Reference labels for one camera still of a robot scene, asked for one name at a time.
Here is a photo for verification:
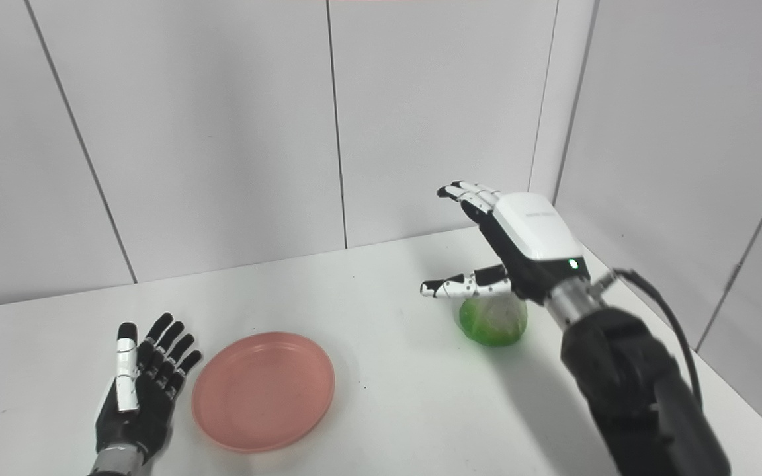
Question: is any pink plate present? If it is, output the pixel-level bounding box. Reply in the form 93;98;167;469
191;332;336;454

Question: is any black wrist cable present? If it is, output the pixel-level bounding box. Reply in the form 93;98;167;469
594;268;704;411

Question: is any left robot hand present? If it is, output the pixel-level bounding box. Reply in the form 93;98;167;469
94;313;203;465

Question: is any green white cabbage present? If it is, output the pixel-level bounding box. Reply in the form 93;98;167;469
458;294;529;347

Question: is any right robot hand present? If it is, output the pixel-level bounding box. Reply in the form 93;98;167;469
420;180;592;306

